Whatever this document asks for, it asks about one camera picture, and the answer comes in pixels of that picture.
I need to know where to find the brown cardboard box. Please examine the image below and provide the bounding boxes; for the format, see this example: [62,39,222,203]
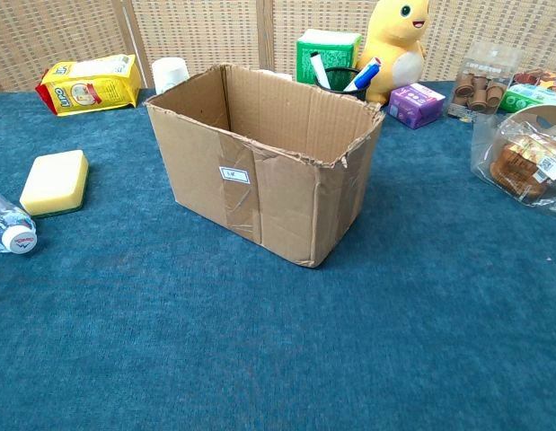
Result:
[144,63,385,269]

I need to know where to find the yellow sponge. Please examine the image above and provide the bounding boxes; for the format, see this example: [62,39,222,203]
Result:
[19,149,90,219]

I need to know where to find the clear plastic water bottle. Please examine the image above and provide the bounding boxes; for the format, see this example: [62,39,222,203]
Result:
[0,188,39,255]

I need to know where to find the small purple box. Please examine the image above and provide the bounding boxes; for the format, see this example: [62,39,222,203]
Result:
[387,83,446,130]

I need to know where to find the green tissue box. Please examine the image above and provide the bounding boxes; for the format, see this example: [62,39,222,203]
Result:
[296,28,364,86]

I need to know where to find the clear package brown cups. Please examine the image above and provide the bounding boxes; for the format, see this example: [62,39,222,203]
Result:
[446,40,525,122]

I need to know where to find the brown snack packet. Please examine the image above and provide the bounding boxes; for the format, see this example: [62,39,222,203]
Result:
[513,67,556,95]

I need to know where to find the blue table mat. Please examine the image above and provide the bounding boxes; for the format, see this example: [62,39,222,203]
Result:
[0,80,556,431]

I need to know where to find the black mesh pen holder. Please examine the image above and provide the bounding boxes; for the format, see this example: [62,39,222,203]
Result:
[313,66,368,102]

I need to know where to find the white marker black cap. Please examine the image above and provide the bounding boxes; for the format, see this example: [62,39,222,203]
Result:
[309,50,332,90]

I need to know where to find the blue marker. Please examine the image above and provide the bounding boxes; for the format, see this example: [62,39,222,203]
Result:
[343,61,378,93]

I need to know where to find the woven folding screen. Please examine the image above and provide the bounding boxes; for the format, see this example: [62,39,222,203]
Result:
[0,0,556,93]

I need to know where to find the yellow plush duck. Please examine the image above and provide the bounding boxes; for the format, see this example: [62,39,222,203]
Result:
[356,0,431,107]

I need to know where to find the yellow snack bag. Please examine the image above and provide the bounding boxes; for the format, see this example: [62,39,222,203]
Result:
[34,53,143,118]

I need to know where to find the clear bag of bread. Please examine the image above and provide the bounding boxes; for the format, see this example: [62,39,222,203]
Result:
[470,103,556,220]

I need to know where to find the green snack pack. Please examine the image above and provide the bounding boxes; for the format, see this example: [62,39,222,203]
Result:
[498,83,556,114]

